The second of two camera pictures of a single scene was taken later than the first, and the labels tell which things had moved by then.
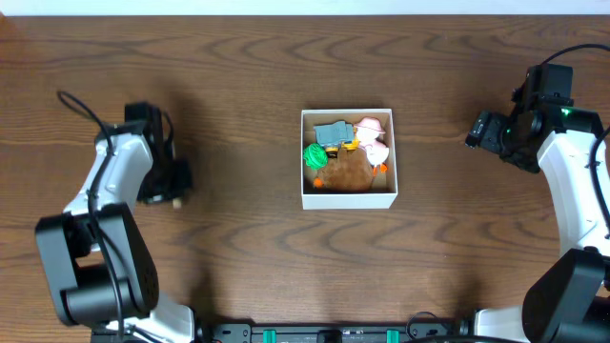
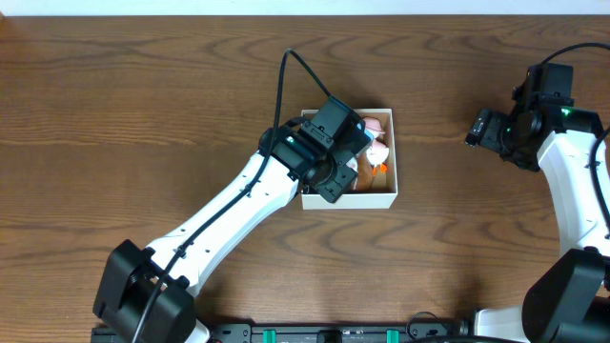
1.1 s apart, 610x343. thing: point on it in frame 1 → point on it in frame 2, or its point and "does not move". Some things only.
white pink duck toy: x=368 y=131 does not move
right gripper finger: x=487 y=131 does not move
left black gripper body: x=165 y=191 → x=338 y=178
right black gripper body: x=518 y=152 does not move
